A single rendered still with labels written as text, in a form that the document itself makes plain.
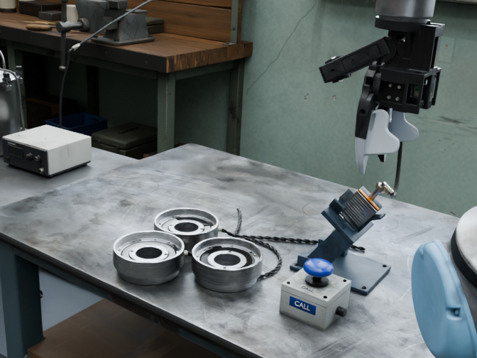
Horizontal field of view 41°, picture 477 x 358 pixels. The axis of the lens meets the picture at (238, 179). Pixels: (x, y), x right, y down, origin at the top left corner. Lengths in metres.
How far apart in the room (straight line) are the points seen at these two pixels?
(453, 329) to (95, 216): 0.73
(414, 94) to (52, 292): 1.48
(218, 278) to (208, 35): 1.98
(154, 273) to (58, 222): 0.28
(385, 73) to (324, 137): 1.83
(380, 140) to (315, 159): 1.86
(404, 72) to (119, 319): 0.76
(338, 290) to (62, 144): 1.00
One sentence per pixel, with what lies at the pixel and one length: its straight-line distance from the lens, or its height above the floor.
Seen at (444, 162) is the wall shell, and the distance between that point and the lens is 2.50.
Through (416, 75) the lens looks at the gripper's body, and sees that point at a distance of 0.85.
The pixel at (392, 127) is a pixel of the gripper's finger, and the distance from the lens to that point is 0.95.
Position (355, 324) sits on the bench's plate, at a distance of 0.89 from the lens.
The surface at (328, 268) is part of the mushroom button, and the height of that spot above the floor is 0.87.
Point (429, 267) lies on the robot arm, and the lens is 0.61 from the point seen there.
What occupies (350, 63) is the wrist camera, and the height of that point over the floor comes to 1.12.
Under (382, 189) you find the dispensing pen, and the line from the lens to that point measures 0.93.
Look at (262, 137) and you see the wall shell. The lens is 2.85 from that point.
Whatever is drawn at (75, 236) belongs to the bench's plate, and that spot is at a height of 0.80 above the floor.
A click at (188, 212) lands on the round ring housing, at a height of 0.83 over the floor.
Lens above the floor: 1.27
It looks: 21 degrees down
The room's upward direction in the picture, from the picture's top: 3 degrees clockwise
